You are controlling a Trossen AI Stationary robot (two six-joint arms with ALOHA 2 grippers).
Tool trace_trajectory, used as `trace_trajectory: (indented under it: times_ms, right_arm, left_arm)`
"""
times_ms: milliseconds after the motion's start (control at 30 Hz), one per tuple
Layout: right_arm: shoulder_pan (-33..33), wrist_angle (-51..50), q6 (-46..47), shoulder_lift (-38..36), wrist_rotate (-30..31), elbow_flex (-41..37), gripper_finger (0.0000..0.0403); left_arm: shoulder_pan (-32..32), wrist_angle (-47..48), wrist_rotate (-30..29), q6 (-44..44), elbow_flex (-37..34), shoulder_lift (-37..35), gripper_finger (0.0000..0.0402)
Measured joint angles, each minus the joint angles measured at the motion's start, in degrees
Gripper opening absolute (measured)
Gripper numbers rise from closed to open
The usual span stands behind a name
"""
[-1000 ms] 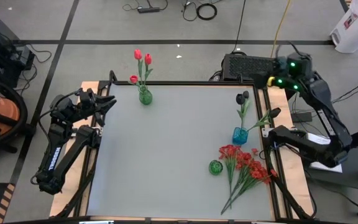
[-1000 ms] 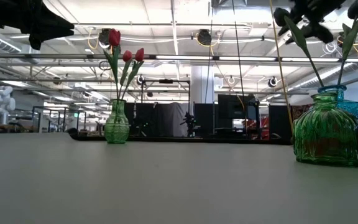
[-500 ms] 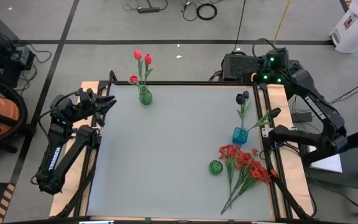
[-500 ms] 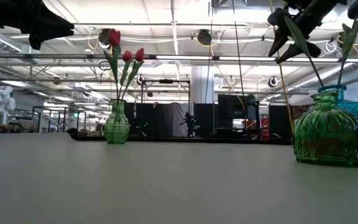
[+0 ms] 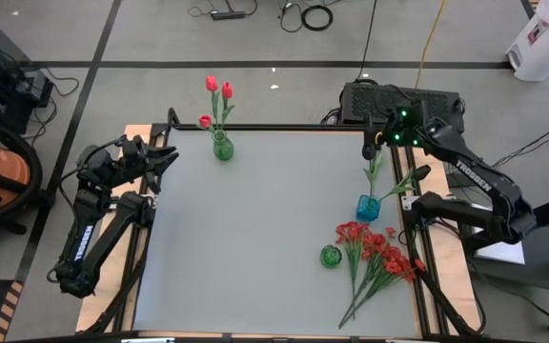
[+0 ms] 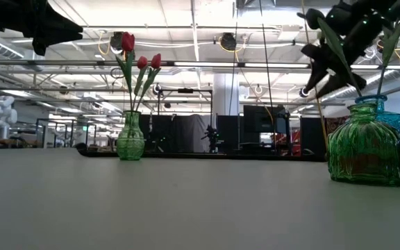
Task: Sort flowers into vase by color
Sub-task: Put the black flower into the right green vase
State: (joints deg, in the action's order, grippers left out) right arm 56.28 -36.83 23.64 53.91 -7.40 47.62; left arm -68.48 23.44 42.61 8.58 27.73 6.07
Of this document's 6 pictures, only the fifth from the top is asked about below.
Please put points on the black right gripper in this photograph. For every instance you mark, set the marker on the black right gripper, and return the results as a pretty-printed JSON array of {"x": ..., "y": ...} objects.
[{"x": 389, "y": 126}]

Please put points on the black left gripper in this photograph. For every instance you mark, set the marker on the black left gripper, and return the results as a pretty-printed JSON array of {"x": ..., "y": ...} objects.
[{"x": 138, "y": 155}]

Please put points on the black artificial tulip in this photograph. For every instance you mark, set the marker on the black artificial tulip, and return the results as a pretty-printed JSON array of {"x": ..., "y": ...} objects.
[
  {"x": 369, "y": 153},
  {"x": 421, "y": 171}
]

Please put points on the red artificial tulip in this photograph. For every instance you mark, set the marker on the red artificial tulip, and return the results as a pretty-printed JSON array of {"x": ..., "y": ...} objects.
[
  {"x": 205, "y": 121},
  {"x": 211, "y": 83},
  {"x": 227, "y": 90}
]

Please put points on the small red blossom spray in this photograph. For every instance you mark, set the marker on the small red blossom spray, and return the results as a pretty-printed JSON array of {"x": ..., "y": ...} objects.
[{"x": 351, "y": 232}]

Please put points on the large red blossom spray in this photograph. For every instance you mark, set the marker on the large red blossom spray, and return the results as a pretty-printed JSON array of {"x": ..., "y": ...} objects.
[{"x": 389, "y": 262}]

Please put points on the squat green glass vase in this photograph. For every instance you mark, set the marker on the squat green glass vase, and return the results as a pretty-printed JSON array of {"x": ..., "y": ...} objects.
[{"x": 331, "y": 256}]

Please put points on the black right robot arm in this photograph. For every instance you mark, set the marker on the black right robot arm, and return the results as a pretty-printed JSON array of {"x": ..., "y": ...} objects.
[{"x": 474, "y": 174}]

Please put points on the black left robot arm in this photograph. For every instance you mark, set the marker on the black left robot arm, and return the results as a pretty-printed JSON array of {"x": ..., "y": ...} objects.
[{"x": 86, "y": 233}]

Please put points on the slim green glass vase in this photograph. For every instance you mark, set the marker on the slim green glass vase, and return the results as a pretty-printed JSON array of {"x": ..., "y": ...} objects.
[{"x": 223, "y": 150}]

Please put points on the blue glass vase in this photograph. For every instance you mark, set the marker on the blue glass vase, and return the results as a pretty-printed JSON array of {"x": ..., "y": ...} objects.
[{"x": 368, "y": 209}]

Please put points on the black perforated computer case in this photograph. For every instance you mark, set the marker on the black perforated computer case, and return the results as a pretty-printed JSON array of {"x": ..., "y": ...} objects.
[{"x": 374, "y": 97}]

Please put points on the orange and black vacuum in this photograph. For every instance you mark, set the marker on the orange and black vacuum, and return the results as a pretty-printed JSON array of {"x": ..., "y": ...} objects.
[{"x": 36, "y": 162}]

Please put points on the black power strip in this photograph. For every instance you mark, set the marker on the black power strip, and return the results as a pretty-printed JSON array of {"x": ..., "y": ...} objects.
[{"x": 227, "y": 15}]

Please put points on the orange vacuum cleaner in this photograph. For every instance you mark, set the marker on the orange vacuum cleaner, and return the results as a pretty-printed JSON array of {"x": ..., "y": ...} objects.
[{"x": 3, "y": 167}]

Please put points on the white sheet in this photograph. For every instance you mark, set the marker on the white sheet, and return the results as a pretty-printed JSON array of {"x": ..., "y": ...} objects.
[{"x": 503, "y": 252}]

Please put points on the white bin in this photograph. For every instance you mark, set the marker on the white bin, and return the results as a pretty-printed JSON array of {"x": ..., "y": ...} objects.
[{"x": 546, "y": 43}]

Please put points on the black table frame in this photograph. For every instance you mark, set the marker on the black table frame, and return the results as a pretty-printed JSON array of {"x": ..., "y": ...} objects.
[{"x": 279, "y": 127}]

